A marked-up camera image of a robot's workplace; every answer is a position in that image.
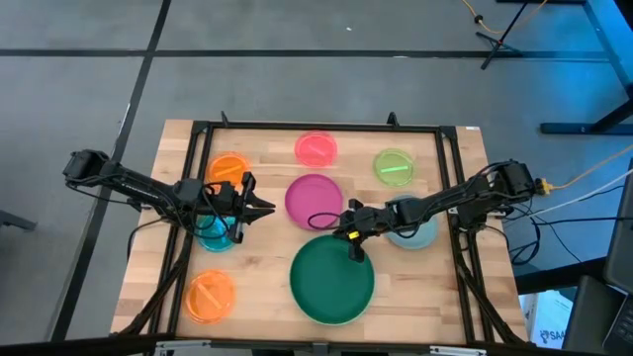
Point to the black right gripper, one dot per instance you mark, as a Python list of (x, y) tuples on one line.
[(368, 220)]

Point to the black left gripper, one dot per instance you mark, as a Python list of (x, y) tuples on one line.
[(227, 200)]

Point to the large green plastic plate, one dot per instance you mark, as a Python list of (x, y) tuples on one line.
[(326, 287)]

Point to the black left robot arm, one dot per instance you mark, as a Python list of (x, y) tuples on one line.
[(143, 188)]

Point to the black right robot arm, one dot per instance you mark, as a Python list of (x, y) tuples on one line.
[(445, 198)]

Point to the magenta plastic plate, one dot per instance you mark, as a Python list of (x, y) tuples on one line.
[(311, 198)]

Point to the small orange translucent plate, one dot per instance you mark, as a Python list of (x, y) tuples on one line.
[(210, 296), (222, 168)]

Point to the small cyan translucent plate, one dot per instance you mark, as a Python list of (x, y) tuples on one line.
[(215, 243)]

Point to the grey-blue plastic plate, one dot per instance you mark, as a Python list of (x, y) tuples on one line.
[(420, 237)]

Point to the small lime translucent plate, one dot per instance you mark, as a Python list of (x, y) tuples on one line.
[(393, 168)]

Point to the small pink translucent plate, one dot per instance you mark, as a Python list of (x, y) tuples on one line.
[(316, 149)]

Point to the black desk foot bar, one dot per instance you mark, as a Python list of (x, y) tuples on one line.
[(554, 277)]

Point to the white printed box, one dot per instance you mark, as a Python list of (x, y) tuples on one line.
[(549, 316)]

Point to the grey furniture foot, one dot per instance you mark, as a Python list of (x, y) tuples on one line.
[(17, 221)]

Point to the black tripod stand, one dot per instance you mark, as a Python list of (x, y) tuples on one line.
[(499, 43)]

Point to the dark grey equipment case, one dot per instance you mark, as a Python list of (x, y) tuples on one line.
[(593, 316)]

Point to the black aluminium table frame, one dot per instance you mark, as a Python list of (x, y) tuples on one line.
[(321, 125)]

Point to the black desk frame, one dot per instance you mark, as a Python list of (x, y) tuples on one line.
[(610, 34)]

